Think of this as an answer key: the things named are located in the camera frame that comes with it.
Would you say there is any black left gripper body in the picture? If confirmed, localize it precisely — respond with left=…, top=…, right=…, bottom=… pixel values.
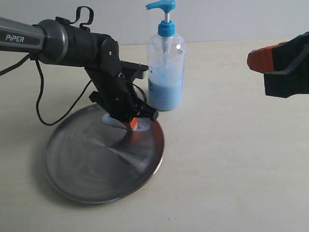
left=85, top=67, right=147, bottom=123

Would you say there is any round stainless steel plate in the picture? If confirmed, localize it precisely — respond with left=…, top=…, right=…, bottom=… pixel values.
left=43, top=104, right=165, bottom=204

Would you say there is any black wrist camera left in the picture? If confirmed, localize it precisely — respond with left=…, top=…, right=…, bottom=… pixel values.
left=121, top=60, right=149, bottom=81

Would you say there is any blue soap puddle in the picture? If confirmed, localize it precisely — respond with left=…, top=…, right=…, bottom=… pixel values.
left=101, top=114, right=151, bottom=131

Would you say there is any blue pump soap bottle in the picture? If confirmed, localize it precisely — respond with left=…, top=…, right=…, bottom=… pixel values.
left=146, top=0, right=186, bottom=111

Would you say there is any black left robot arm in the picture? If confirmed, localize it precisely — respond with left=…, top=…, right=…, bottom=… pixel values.
left=0, top=9, right=158, bottom=127

